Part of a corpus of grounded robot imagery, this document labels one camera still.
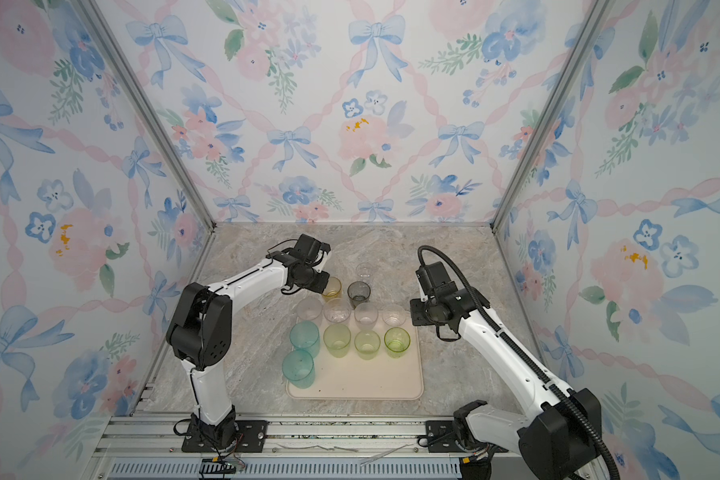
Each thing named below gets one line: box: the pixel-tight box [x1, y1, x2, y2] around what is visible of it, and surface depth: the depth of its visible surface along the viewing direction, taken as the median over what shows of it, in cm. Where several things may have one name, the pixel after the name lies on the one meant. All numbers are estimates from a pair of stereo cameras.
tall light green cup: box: [323, 324, 351, 359], surface depth 89 cm
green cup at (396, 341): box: [384, 326, 411, 359], surface depth 87 cm
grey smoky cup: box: [347, 281, 371, 309], surface depth 99 cm
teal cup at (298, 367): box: [282, 349, 316, 389], surface depth 83 cm
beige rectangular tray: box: [286, 314, 424, 400], surface depth 84 cm
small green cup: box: [354, 329, 381, 361], surface depth 85 cm
